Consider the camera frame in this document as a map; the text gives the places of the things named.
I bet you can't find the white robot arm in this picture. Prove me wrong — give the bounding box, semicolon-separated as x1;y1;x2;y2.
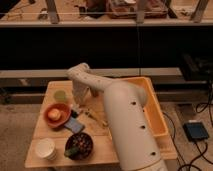
67;63;168;171

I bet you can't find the black pedal box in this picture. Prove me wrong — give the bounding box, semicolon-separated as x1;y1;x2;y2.
183;122;209;142

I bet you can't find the yellow food item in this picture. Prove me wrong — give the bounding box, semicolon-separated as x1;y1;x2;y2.
48;109;61;121

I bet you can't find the green vegetable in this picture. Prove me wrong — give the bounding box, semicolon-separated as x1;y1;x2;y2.
64;147;79;157

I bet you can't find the yellow plastic tray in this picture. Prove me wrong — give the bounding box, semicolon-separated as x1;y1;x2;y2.
125;77;169;139

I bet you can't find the green cup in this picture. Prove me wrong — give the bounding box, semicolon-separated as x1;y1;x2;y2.
54;90;67;103

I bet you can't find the white black brush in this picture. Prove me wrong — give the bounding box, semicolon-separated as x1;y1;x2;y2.
71;107;81;118

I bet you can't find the yellow handled tool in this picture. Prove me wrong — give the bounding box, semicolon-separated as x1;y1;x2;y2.
85;109;108;127

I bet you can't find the blue sponge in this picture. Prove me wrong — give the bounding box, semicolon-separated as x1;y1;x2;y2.
64;117;85;134

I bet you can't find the white bowl stack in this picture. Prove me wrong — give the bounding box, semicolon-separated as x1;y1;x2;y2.
35;138;56;160

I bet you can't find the black bowl with food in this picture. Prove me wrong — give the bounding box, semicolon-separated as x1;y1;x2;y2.
64;132;93;160

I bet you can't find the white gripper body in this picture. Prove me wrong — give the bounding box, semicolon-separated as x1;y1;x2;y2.
72;83;89;105

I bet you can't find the wooden table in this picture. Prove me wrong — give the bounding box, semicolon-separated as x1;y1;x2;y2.
25;81;177;168

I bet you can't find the red bowl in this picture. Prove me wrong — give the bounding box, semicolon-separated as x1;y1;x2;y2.
43;103;71;128

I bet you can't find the black cable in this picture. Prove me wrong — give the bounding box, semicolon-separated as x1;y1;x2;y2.
162;79;213;171

